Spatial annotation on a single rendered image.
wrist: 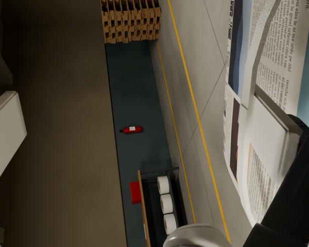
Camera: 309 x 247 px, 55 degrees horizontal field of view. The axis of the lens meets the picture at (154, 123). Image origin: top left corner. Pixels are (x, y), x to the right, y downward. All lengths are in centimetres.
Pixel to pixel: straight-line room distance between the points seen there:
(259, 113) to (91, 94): 810
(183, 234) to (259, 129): 50
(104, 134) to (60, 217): 220
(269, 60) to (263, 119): 10
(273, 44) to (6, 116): 19
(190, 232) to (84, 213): 650
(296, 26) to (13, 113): 18
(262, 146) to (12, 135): 13
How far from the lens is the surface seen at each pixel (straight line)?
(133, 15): 687
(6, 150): 17
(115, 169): 729
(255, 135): 17
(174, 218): 644
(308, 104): 21
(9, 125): 18
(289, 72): 22
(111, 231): 699
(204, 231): 65
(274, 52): 24
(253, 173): 30
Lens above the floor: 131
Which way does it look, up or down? 8 degrees down
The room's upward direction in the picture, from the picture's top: 96 degrees counter-clockwise
